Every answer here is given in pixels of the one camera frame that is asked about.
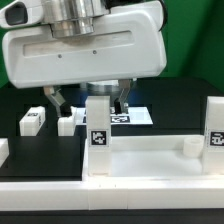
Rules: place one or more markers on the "fiducial marker sheet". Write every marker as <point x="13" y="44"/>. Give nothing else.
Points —
<point x="135" y="116"/>

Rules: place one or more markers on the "white front obstacle rail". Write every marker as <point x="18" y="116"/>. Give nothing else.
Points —
<point x="48" y="196"/>

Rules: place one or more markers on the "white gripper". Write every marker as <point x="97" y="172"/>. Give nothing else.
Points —
<point x="67" y="42"/>

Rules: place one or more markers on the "white desk top tray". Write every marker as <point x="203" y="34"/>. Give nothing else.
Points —
<point x="162" y="157"/>

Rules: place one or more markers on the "white left obstacle block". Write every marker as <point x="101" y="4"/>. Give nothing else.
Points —
<point x="4" y="150"/>

